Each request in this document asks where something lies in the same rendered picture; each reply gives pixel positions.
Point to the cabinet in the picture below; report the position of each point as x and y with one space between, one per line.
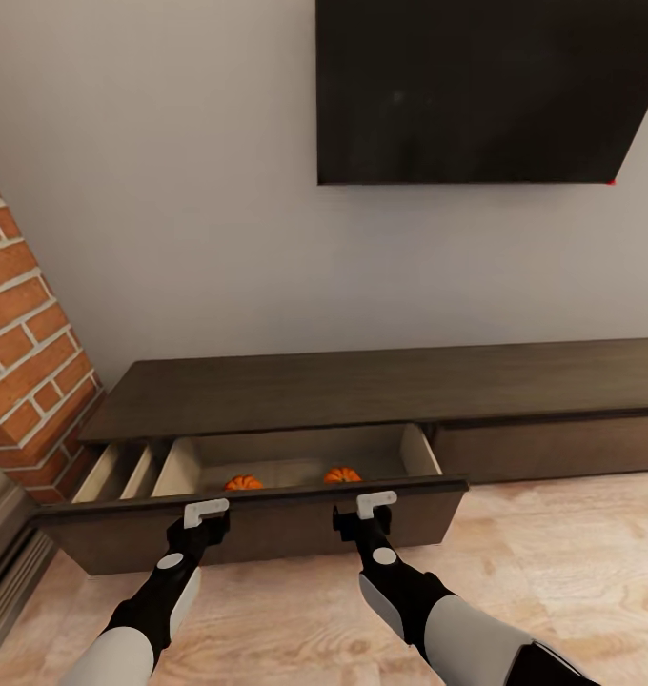
423 422

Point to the pumpkin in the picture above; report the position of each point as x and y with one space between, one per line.
243 483
343 473

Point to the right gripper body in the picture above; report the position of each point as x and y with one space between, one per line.
352 528

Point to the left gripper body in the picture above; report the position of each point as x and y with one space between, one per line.
208 533

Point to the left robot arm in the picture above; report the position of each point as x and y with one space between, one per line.
140 628

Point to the wall mounted tv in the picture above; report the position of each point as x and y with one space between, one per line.
478 91

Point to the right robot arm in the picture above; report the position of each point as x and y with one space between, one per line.
465 646

